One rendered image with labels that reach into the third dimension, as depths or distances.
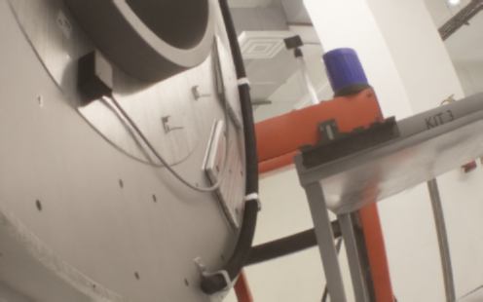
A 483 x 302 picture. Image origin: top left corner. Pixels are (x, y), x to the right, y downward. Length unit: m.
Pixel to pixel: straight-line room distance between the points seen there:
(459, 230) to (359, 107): 2.17
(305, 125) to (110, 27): 1.17
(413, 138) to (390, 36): 2.98
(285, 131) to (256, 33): 5.19
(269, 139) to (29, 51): 1.32
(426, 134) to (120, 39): 0.56
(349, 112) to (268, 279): 9.03
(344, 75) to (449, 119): 0.78
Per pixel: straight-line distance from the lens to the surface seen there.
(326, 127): 1.74
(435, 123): 1.05
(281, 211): 11.09
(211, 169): 0.95
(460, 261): 3.77
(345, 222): 1.46
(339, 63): 1.79
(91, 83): 0.60
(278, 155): 1.76
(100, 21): 0.64
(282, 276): 10.82
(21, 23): 0.51
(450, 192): 3.81
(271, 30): 7.10
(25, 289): 0.56
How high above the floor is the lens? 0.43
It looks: 15 degrees up
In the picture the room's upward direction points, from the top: 15 degrees counter-clockwise
